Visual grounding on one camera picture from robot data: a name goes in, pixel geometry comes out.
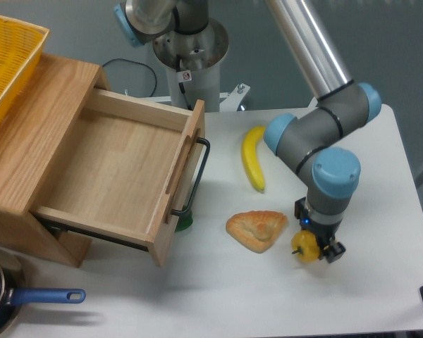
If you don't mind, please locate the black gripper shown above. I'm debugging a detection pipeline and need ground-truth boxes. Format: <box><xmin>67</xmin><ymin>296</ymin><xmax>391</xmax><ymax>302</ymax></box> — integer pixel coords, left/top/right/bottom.
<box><xmin>294</xmin><ymin>197</ymin><xmax>346</xmax><ymax>263</ymax></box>

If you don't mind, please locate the yellow bell pepper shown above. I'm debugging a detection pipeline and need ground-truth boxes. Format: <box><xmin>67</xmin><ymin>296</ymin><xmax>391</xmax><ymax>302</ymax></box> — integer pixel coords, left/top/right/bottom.
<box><xmin>290</xmin><ymin>230</ymin><xmax>320</xmax><ymax>263</ymax></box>

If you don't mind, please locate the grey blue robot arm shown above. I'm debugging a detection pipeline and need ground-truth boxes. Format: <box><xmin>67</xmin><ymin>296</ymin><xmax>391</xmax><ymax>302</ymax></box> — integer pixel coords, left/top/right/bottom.
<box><xmin>114</xmin><ymin>1</ymin><xmax>381</xmax><ymax>263</ymax></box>

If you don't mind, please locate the golden brown pastry bread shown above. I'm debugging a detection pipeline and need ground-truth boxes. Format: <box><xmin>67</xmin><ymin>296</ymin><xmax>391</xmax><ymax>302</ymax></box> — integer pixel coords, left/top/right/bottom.
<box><xmin>226</xmin><ymin>211</ymin><xmax>288</xmax><ymax>254</ymax></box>

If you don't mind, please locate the yellow banana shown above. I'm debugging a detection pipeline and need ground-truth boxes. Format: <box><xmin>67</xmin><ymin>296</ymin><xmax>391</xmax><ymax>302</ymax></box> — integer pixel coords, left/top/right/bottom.
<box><xmin>240</xmin><ymin>125</ymin><xmax>265</xmax><ymax>192</ymax></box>

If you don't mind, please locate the green object under drawer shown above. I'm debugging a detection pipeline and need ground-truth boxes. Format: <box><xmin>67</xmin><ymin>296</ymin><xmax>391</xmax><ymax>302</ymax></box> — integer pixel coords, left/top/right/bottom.
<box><xmin>175</xmin><ymin>211</ymin><xmax>193</xmax><ymax>232</ymax></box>

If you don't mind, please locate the open wooden drawer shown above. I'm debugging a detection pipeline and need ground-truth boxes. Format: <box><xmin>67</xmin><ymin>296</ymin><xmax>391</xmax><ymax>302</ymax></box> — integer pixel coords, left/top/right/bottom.
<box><xmin>30</xmin><ymin>89</ymin><xmax>204</xmax><ymax>265</ymax></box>

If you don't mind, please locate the wooden drawer cabinet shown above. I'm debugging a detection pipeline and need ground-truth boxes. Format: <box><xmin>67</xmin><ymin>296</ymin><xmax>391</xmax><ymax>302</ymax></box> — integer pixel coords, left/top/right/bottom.
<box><xmin>0</xmin><ymin>54</ymin><xmax>109</xmax><ymax>268</ymax></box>

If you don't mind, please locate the yellow plastic basket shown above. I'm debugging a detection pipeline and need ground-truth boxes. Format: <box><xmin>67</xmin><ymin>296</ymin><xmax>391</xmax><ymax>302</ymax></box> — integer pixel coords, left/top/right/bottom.
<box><xmin>0</xmin><ymin>15</ymin><xmax>50</xmax><ymax>122</ymax></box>

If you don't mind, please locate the black metal drawer handle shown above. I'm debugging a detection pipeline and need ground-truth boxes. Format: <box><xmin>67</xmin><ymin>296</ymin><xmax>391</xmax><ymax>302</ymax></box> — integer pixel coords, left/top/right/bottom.
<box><xmin>170</xmin><ymin>137</ymin><xmax>211</xmax><ymax>218</ymax></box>

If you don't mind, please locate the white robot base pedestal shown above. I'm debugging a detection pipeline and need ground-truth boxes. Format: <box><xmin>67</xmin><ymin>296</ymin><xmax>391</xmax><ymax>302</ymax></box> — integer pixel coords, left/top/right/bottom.
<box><xmin>152</xmin><ymin>18</ymin><xmax>250</xmax><ymax>113</ymax></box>

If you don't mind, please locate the black floor cable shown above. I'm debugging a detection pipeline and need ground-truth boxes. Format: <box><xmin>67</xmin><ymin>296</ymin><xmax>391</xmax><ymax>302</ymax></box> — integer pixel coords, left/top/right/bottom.
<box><xmin>102</xmin><ymin>58</ymin><xmax>158</xmax><ymax>98</ymax></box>

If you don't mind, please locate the black pan blue handle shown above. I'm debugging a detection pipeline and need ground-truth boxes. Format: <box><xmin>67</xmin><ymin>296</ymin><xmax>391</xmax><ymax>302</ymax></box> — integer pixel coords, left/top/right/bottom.
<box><xmin>0</xmin><ymin>249</ymin><xmax>86</xmax><ymax>334</ymax></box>

